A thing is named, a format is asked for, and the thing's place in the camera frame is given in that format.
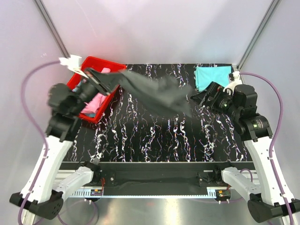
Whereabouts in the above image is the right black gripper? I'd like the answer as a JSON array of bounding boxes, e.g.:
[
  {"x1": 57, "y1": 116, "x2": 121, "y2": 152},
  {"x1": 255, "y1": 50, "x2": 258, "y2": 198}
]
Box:
[{"x1": 190, "y1": 81, "x2": 240, "y2": 120}]

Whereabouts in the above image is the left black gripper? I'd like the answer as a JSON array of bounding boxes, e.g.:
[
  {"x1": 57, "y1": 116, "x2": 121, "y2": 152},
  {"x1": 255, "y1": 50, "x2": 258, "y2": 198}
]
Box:
[{"x1": 73, "y1": 67, "x2": 127, "y2": 114}]

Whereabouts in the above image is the dark grey t-shirt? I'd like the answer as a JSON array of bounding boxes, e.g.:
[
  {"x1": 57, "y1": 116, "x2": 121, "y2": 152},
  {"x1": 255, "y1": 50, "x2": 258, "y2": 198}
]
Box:
[{"x1": 111, "y1": 69, "x2": 193, "y2": 118}]

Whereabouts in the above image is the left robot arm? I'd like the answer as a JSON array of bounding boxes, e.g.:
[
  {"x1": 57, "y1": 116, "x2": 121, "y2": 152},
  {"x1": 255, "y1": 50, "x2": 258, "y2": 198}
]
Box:
[{"x1": 9, "y1": 68, "x2": 116, "y2": 225}]

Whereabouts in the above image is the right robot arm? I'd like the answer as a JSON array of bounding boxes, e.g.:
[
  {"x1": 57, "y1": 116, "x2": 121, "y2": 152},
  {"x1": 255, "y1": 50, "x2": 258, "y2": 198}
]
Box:
[{"x1": 191, "y1": 82, "x2": 300, "y2": 225}]

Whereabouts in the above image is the pink t-shirt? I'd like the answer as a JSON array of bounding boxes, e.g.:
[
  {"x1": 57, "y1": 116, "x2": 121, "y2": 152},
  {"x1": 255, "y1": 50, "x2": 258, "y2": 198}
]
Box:
[{"x1": 81, "y1": 67, "x2": 111, "y2": 114}]

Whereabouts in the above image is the red plastic bin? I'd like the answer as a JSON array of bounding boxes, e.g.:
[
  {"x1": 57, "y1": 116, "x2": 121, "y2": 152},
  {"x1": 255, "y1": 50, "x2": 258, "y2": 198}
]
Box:
[{"x1": 67, "y1": 56, "x2": 127, "y2": 124}]

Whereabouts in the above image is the folded teal t-shirt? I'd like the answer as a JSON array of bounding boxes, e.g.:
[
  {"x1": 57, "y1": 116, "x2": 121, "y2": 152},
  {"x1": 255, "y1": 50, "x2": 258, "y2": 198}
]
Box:
[{"x1": 194, "y1": 66, "x2": 232, "y2": 91}]

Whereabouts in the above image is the left aluminium frame post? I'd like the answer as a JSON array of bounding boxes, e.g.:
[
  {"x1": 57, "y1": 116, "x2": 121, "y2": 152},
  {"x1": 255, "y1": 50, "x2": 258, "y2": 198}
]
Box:
[{"x1": 33, "y1": 0, "x2": 70, "y2": 58}]

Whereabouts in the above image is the aluminium frame post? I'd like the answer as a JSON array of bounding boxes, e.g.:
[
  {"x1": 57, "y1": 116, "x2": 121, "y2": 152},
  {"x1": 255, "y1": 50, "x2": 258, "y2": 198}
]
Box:
[
  {"x1": 236, "y1": 0, "x2": 281, "y2": 70},
  {"x1": 33, "y1": 0, "x2": 70, "y2": 58}
]

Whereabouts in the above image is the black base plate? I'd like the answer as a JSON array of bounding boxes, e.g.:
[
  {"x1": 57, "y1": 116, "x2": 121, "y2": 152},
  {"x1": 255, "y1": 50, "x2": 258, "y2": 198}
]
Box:
[{"x1": 75, "y1": 161, "x2": 256, "y2": 196}]

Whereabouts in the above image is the right aluminium frame post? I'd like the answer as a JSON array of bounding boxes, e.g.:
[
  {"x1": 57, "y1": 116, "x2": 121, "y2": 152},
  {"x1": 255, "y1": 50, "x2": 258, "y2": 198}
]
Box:
[{"x1": 236, "y1": 0, "x2": 281, "y2": 70}]

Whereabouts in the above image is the aluminium cross rail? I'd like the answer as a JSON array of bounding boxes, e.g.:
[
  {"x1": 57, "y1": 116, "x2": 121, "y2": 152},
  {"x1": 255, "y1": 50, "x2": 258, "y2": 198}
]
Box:
[{"x1": 22, "y1": 170, "x2": 300, "y2": 225}]

